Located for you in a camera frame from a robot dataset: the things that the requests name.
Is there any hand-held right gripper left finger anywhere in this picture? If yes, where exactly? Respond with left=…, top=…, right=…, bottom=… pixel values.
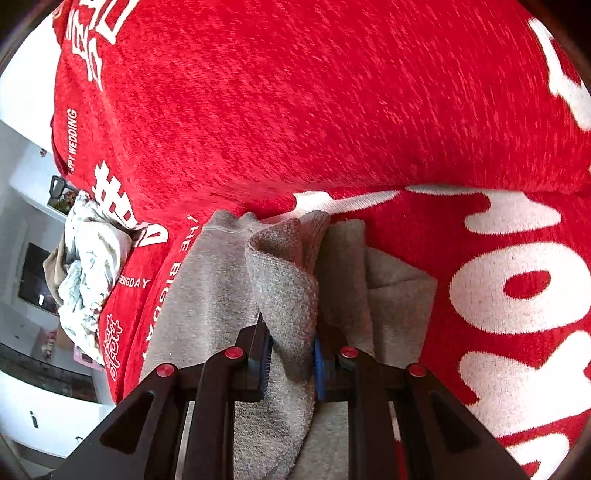
left=48, top=314, right=274, bottom=480

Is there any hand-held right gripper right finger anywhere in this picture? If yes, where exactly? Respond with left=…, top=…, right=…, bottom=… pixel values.
left=313, top=325, right=532, bottom=480

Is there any grey knit sweater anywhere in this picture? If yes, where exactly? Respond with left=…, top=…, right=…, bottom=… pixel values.
left=137, top=209, right=438, bottom=480

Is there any white patterned crumpled cloth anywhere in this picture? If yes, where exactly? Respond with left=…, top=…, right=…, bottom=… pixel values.
left=55, top=190, right=136, bottom=366

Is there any dark tv cabinet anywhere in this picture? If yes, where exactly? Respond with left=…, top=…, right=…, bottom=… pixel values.
left=0, top=342, right=98, bottom=404

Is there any red printed sofa cover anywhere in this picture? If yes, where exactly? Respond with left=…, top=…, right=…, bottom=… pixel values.
left=50, top=0, right=591, bottom=480

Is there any black television screen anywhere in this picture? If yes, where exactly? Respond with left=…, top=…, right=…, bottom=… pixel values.
left=18, top=242, right=62, bottom=316

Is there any black chair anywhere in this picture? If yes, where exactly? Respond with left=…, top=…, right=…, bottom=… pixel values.
left=46, top=175, right=79, bottom=209

